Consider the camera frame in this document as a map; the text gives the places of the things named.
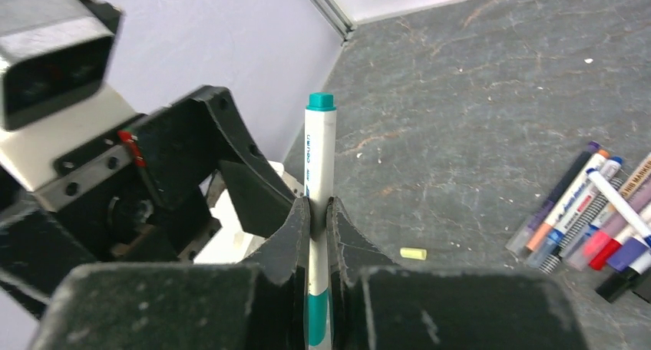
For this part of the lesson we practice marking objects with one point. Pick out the checkered pen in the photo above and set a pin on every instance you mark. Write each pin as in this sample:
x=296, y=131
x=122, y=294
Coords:
x=557, y=243

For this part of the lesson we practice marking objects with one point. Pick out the purple capped marker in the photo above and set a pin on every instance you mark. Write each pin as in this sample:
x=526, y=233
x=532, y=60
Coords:
x=632, y=249

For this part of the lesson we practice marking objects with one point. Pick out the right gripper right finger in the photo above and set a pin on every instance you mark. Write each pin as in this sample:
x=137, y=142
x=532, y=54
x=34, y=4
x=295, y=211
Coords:
x=378, y=304

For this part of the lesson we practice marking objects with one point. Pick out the blue clear capped pen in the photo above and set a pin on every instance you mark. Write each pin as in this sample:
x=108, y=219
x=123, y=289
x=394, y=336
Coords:
x=609, y=168

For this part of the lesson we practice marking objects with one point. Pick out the red capped marker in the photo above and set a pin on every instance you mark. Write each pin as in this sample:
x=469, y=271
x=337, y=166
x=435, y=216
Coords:
x=608, y=248

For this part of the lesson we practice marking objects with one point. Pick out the yellow marker cap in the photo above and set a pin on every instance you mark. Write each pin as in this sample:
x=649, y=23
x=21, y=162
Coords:
x=413, y=253

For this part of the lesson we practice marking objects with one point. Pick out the orange capped white marker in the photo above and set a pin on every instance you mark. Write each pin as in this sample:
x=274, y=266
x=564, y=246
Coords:
x=578, y=184

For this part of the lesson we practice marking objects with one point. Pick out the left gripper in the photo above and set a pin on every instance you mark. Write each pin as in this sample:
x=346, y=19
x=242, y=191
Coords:
x=130, y=192

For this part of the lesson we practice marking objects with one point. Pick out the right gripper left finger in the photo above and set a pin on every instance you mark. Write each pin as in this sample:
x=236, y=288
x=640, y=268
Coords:
x=259, y=303

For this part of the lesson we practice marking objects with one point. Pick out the pink capped marker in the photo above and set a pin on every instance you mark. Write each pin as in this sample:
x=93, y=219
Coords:
x=588, y=250

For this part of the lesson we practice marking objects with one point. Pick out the teal capped white marker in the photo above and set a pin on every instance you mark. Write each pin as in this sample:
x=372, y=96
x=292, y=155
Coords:
x=319, y=149

